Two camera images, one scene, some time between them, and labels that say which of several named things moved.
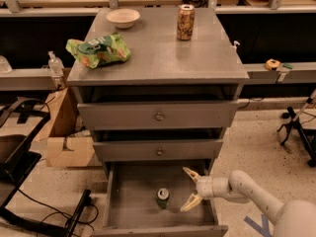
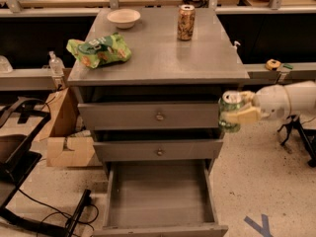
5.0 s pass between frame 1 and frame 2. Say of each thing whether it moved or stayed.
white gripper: moved
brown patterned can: stayed
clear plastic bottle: stayed
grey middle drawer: stayed
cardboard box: stayed
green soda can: moved
